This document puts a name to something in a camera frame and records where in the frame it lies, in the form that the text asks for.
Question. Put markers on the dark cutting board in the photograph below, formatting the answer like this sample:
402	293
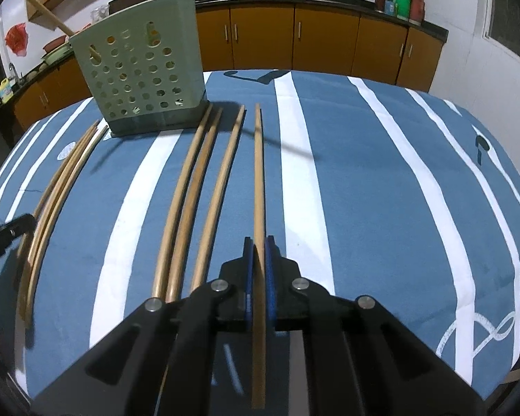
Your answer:
128	0

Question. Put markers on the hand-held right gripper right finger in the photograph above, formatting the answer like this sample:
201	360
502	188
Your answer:
270	277

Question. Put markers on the hanging red plastic bag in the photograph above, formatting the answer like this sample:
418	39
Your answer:
16	39

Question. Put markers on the yellow detergent bottle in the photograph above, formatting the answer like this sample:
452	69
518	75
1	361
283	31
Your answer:
4	89

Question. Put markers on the red basin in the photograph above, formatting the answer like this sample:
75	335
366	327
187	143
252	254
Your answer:
54	43

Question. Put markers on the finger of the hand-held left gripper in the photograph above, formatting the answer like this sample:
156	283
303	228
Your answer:
8	232

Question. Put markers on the green basin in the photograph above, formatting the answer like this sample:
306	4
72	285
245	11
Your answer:
58	55

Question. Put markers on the clear plastic containers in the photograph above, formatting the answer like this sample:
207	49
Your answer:
98	15

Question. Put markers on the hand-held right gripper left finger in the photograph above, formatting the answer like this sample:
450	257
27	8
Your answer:
248	277

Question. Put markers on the black kitchen countertop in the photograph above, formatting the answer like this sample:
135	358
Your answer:
329	2

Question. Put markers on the green perforated utensil holder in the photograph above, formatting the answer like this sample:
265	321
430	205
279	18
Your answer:
173	52

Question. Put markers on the tall red bottle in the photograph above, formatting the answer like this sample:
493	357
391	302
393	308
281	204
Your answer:
417	8

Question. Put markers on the green carton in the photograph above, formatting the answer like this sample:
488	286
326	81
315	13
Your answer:
403	5

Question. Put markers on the small blue box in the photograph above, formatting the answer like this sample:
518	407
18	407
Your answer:
390	7

